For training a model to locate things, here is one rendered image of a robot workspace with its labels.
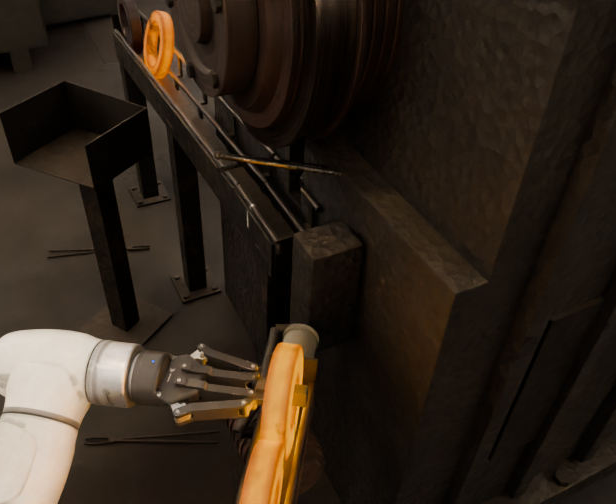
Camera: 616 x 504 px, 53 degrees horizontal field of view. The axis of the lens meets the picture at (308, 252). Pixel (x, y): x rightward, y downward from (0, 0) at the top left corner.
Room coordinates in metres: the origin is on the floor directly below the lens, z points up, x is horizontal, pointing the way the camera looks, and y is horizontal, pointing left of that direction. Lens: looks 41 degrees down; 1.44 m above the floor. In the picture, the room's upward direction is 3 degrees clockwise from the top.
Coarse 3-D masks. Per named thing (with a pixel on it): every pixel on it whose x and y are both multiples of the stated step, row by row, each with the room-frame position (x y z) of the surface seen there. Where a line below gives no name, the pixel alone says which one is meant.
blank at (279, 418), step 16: (288, 352) 0.53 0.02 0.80; (272, 368) 0.50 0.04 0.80; (288, 368) 0.51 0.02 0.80; (272, 384) 0.48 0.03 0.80; (288, 384) 0.48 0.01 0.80; (272, 400) 0.47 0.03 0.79; (288, 400) 0.47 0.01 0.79; (272, 416) 0.45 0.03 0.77; (288, 416) 0.46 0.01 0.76; (272, 432) 0.44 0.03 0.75; (288, 432) 0.46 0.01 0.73; (288, 448) 0.46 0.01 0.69
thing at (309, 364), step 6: (270, 354) 0.59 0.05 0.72; (270, 360) 0.59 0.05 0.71; (306, 360) 0.59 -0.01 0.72; (312, 360) 0.59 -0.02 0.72; (306, 366) 0.59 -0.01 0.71; (312, 366) 0.59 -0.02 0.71; (306, 372) 0.59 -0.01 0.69; (312, 372) 0.58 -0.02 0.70; (306, 378) 0.58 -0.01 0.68; (312, 378) 0.58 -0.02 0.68; (306, 384) 0.58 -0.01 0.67
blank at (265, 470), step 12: (264, 444) 0.40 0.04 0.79; (276, 444) 0.41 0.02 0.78; (252, 456) 0.38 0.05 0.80; (264, 456) 0.38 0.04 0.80; (276, 456) 0.38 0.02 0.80; (252, 468) 0.36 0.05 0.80; (264, 468) 0.36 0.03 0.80; (276, 468) 0.37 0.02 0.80; (252, 480) 0.35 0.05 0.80; (264, 480) 0.35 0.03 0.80; (276, 480) 0.37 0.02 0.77; (252, 492) 0.34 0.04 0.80; (264, 492) 0.34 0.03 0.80; (276, 492) 0.38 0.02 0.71
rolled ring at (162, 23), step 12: (156, 12) 1.75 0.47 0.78; (156, 24) 1.77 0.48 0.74; (168, 24) 1.70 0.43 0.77; (156, 36) 1.79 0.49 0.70; (168, 36) 1.67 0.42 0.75; (144, 48) 1.78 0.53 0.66; (156, 48) 1.78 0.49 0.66; (168, 48) 1.66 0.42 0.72; (144, 60) 1.76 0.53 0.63; (156, 60) 1.75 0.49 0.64; (168, 60) 1.65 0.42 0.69; (156, 72) 1.65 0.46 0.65
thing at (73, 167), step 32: (32, 96) 1.34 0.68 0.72; (64, 96) 1.42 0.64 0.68; (96, 96) 1.38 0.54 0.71; (32, 128) 1.31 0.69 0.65; (64, 128) 1.40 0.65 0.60; (96, 128) 1.39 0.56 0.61; (128, 128) 1.25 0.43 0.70; (32, 160) 1.26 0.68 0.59; (64, 160) 1.26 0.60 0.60; (96, 160) 1.15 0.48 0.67; (128, 160) 1.24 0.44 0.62; (96, 192) 1.23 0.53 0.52; (96, 224) 1.24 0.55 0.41; (96, 256) 1.25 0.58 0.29; (128, 288) 1.26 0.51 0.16; (96, 320) 1.27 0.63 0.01; (128, 320) 1.24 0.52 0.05; (160, 320) 1.28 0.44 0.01
